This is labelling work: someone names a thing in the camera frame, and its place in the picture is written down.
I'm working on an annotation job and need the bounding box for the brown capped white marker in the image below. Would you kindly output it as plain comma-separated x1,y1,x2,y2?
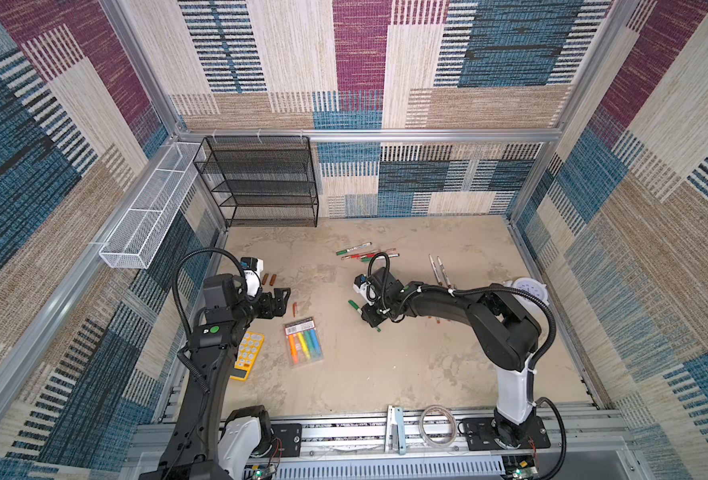
437,257,452,287

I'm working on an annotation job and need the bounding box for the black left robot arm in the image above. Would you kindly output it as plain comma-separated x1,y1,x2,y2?
143,247,291,479

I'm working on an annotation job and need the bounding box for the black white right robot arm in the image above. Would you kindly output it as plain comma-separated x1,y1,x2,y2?
353,252,556,449

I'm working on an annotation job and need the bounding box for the red gel pen upper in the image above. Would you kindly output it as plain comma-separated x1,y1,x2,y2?
341,248,397,260

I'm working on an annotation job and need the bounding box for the yellow calculator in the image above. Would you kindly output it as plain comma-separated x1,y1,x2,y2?
230,331,265,381

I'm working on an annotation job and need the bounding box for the highlighter pack in clear case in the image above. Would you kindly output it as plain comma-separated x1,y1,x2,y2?
283,317,324,368

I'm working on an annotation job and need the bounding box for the green marker top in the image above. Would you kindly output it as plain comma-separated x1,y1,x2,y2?
336,242,372,256

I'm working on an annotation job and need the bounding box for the white alarm clock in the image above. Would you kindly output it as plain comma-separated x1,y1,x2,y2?
504,277,550,305

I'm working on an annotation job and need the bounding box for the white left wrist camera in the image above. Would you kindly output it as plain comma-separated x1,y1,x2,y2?
240,257,264,298

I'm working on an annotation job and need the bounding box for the black wire mesh shelf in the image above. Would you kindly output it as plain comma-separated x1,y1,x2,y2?
194,136,320,228

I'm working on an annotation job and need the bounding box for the coiled clear cable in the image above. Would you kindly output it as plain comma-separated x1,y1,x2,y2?
418,405,460,448

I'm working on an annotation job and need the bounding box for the metal bracket on rail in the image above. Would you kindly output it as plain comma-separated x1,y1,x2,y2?
384,405,407,456

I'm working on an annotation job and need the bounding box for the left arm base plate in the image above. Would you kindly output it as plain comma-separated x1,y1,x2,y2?
264,423,303,460

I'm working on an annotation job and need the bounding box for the white wire mesh basket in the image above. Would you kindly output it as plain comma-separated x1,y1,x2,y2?
99,142,201,269

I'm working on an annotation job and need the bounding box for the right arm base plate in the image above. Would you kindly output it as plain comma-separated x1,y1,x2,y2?
459,412,552,451

